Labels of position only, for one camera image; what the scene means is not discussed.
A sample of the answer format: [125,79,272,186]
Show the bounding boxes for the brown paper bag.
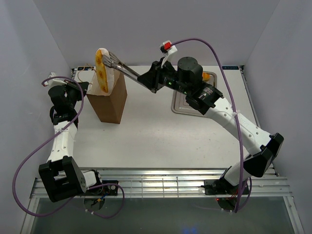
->
[75,66,127,124]

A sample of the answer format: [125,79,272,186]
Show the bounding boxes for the metal baking tray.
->
[171,71,217,117]

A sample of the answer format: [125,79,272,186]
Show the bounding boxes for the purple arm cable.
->
[12,76,125,219]
[170,38,252,213]

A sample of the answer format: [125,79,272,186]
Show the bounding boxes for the striped croissant fake bread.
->
[202,72,210,81]

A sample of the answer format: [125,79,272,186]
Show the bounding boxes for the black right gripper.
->
[137,58,189,96]

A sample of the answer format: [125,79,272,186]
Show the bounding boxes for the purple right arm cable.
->
[170,38,252,213]

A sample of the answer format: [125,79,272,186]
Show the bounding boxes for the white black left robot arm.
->
[39,79,103,202]

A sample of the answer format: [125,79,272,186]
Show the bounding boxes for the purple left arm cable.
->
[12,76,125,219]

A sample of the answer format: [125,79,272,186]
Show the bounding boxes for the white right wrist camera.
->
[159,40,177,68]

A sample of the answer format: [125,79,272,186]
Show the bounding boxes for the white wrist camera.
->
[159,40,177,68]
[42,72,66,88]

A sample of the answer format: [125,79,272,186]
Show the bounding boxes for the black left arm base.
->
[98,180,119,196]

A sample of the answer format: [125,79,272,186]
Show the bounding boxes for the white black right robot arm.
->
[137,57,284,194]

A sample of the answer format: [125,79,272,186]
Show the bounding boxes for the long white fake bread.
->
[95,48,115,95]

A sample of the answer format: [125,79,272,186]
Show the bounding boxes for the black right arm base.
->
[200,179,238,195]

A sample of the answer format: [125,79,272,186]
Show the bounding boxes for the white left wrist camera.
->
[42,72,66,88]

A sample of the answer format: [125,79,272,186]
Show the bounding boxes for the metal tongs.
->
[102,52,156,94]

